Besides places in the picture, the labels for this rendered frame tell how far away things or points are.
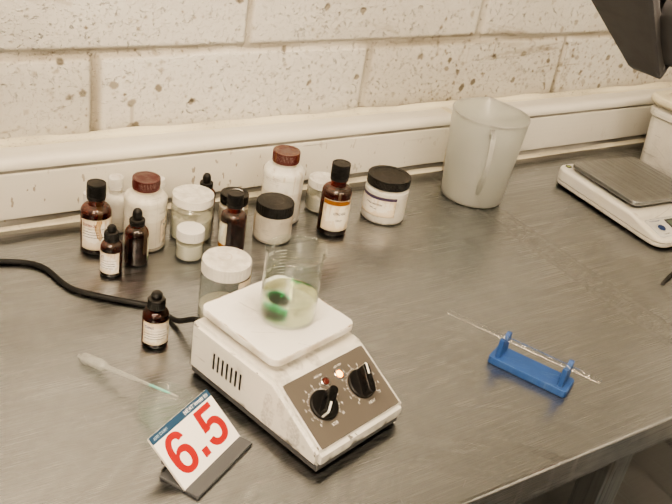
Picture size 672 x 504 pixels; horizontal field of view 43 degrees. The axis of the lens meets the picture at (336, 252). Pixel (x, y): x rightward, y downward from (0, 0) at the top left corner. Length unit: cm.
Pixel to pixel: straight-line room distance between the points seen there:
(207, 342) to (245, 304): 6
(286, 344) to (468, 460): 22
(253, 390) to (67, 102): 51
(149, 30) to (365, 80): 39
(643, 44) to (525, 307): 68
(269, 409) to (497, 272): 50
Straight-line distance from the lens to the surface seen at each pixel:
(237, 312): 90
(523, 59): 163
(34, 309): 105
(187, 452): 83
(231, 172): 129
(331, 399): 84
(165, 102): 125
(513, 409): 100
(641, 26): 54
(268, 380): 85
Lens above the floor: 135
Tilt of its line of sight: 30 degrees down
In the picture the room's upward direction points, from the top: 10 degrees clockwise
